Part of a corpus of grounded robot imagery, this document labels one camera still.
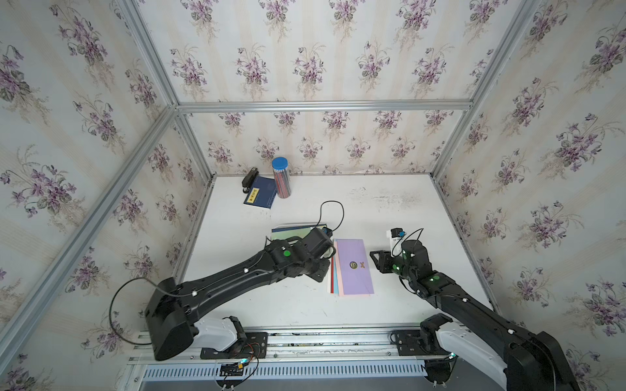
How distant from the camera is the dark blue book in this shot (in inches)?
43.3

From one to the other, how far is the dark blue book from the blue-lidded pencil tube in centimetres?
3

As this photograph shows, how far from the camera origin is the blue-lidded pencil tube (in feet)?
3.29
